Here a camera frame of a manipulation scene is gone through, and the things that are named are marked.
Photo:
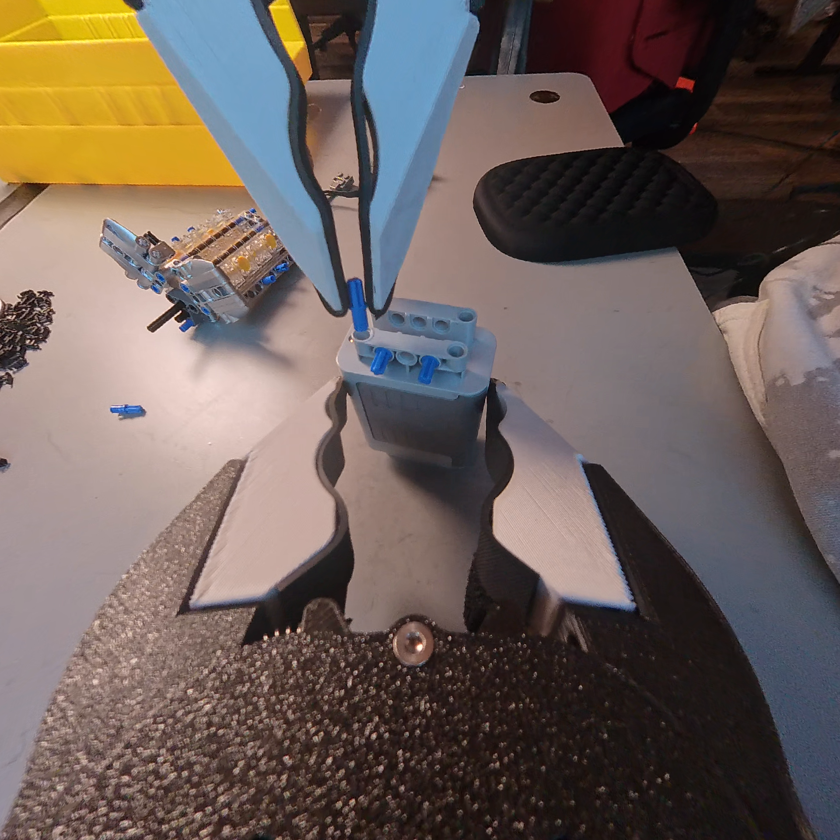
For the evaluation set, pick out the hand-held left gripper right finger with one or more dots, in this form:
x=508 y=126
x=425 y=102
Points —
x=565 y=525

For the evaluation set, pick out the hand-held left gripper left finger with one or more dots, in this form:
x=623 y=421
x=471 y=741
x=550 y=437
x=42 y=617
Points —
x=263 y=525

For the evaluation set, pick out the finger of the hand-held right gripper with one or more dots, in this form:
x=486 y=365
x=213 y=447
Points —
x=243 y=105
x=420 y=105

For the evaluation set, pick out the grey transparent engine model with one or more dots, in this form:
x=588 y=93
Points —
x=210 y=269

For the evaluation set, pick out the grey battery box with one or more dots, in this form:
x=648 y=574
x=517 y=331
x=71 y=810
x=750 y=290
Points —
x=414 y=414

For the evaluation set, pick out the small blue pin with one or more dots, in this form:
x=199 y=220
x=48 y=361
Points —
x=381 y=358
x=356 y=309
x=427 y=366
x=127 y=411

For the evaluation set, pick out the grey desk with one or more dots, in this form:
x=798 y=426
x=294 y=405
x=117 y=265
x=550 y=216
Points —
x=630 y=394

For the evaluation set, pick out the yellow plastic bin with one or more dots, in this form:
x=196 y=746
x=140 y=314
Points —
x=105 y=118

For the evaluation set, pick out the black rounded armrest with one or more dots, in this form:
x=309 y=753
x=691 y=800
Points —
x=591 y=204

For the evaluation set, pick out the red plastic seat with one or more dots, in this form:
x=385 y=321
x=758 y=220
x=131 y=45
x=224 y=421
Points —
x=617 y=33

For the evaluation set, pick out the pile of black links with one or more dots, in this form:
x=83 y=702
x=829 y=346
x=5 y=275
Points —
x=24 y=328

